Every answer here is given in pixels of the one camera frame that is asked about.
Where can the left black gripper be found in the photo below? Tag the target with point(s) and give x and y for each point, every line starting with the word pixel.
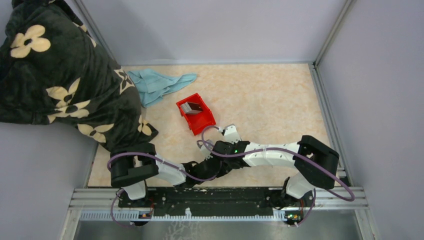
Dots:
pixel 220 162

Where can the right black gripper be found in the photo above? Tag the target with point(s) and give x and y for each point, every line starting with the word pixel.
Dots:
pixel 234 144

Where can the red plastic bin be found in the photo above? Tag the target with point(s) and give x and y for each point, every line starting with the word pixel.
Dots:
pixel 197 123

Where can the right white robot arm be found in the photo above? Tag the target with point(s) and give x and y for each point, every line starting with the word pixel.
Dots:
pixel 316 163

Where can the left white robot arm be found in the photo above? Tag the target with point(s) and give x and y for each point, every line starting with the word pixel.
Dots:
pixel 130 167

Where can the cards stack in bin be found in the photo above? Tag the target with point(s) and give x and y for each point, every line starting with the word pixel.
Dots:
pixel 191 108

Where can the light blue cloth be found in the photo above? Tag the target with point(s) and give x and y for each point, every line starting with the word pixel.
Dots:
pixel 152 86

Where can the black floral fleece blanket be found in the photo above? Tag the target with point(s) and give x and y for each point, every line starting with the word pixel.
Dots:
pixel 53 71

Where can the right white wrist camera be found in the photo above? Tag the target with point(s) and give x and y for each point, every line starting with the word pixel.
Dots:
pixel 230 134

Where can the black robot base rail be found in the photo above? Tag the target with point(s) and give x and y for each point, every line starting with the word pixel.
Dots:
pixel 220 204

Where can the aluminium frame post right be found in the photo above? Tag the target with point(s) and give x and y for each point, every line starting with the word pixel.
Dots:
pixel 335 29

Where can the aluminium frame post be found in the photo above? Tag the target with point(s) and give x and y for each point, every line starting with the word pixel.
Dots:
pixel 335 29
pixel 93 27

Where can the aluminium frame post left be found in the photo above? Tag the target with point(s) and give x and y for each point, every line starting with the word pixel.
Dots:
pixel 93 27

